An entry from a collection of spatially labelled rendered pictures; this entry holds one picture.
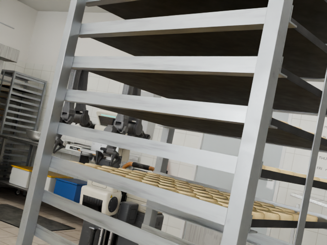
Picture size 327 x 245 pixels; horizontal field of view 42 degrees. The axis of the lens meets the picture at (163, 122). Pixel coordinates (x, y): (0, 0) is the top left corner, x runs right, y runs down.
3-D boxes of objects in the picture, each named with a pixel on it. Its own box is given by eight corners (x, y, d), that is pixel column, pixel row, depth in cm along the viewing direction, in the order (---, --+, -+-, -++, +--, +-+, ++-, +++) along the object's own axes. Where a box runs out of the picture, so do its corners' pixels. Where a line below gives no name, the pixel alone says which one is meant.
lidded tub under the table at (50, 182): (27, 189, 591) (30, 170, 592) (50, 189, 631) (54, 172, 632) (46, 195, 572) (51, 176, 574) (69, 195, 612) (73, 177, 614)
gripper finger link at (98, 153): (100, 163, 244) (107, 148, 248) (90, 161, 247) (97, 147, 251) (106, 168, 249) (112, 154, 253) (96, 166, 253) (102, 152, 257)
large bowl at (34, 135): (18, 137, 616) (20, 128, 617) (37, 141, 650) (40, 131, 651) (37, 142, 597) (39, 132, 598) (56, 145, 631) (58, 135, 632)
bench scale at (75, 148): (64, 148, 572) (65, 142, 573) (78, 150, 602) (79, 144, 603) (83, 153, 561) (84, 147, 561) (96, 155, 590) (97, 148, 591)
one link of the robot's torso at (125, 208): (100, 221, 305) (108, 186, 306) (134, 232, 291) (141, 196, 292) (76, 223, 282) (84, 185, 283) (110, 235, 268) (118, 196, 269)
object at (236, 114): (58, 99, 116) (60, 88, 116) (66, 101, 118) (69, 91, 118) (269, 126, 72) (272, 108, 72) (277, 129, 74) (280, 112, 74)
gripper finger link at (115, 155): (110, 165, 241) (117, 150, 245) (100, 163, 244) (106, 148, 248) (116, 170, 246) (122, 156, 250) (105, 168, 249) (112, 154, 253)
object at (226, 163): (50, 131, 115) (53, 121, 116) (59, 133, 117) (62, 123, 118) (259, 179, 71) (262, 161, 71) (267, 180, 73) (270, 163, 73)
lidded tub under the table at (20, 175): (7, 182, 612) (10, 164, 613) (31, 183, 651) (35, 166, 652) (25, 188, 592) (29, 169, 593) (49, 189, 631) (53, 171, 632)
